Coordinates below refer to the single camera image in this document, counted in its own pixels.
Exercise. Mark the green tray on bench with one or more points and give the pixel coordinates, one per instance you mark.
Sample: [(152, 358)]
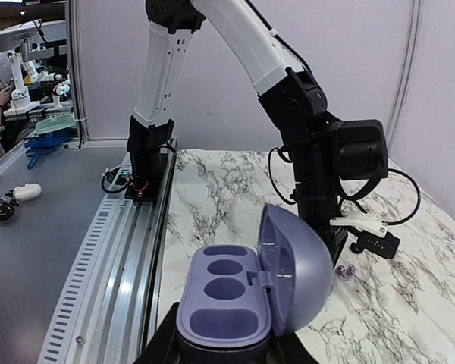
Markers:
[(54, 123)]

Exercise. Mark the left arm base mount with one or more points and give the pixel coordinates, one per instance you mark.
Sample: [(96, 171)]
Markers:
[(142, 181)]

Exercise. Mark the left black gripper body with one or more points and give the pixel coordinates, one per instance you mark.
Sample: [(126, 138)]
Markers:
[(338, 160)]

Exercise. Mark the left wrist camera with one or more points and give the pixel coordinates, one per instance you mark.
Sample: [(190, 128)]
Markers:
[(373, 235)]

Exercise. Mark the white earbud case on bench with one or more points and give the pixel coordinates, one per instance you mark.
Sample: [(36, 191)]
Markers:
[(27, 192)]

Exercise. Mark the aluminium front rail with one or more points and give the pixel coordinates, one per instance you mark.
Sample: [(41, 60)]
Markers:
[(109, 300)]

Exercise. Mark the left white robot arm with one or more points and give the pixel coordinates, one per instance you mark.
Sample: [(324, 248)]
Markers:
[(217, 72)]

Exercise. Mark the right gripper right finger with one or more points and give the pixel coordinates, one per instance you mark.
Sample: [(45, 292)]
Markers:
[(287, 349)]

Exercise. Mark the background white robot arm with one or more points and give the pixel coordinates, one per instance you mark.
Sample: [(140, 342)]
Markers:
[(22, 59)]

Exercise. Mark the purple earbud charging case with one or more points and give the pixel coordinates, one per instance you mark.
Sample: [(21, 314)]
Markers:
[(236, 300)]

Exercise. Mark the purple earbud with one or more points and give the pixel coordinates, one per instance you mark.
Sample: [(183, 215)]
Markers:
[(346, 272)]

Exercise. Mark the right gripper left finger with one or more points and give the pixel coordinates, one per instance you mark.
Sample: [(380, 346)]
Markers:
[(163, 348)]

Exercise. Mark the right aluminium corner post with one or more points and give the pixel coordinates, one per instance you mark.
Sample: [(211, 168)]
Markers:
[(403, 85)]

